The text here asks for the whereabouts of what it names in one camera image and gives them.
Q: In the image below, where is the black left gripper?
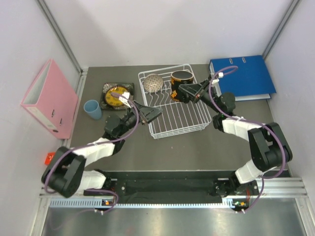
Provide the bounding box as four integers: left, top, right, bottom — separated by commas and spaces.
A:
117, 100, 163, 137

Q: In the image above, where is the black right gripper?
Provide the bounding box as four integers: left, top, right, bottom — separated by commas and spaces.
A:
179, 79, 222, 115

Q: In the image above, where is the black orange patterned mug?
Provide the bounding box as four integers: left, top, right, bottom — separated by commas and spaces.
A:
170, 70, 194, 103

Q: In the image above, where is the black floral square plate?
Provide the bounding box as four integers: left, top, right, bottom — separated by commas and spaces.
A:
99, 83, 134, 111

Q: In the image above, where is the yellow round plate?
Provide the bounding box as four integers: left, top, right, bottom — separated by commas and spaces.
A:
104, 86, 129, 108

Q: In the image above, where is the light blue plastic cup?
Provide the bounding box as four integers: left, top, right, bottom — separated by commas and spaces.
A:
83, 100, 102, 120

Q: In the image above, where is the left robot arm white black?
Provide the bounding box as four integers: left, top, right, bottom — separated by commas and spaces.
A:
41, 101, 162, 198

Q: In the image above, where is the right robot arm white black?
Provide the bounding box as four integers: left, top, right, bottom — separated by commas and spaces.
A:
178, 80, 293, 196

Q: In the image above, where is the beige patterned bowl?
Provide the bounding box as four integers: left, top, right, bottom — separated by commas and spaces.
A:
143, 74, 163, 93

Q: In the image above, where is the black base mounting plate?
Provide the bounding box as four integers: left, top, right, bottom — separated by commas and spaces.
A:
100, 170, 257, 197

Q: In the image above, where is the red box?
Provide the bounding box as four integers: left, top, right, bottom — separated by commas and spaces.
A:
44, 152, 55, 166

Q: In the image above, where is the white wire dish rack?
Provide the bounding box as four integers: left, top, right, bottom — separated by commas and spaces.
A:
138, 64, 212, 139

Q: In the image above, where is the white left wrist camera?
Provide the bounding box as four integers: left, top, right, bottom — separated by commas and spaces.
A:
118, 92, 132, 108

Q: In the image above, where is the blue ring binder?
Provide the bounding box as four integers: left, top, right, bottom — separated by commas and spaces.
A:
209, 55, 276, 101

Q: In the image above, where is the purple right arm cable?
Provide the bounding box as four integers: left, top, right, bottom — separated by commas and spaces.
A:
208, 65, 287, 213

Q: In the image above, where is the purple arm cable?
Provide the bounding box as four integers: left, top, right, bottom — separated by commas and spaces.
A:
44, 92, 141, 217
208, 65, 287, 213

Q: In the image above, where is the pink ring binder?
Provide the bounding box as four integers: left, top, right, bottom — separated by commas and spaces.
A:
21, 59, 78, 139

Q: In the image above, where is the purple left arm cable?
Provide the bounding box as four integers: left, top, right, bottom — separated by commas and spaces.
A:
44, 92, 141, 217

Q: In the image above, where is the aluminium frame rail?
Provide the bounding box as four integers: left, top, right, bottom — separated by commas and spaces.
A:
261, 177, 308, 198

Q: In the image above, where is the grey slotted cable duct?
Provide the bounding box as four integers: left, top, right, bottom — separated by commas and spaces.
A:
49, 198, 236, 208

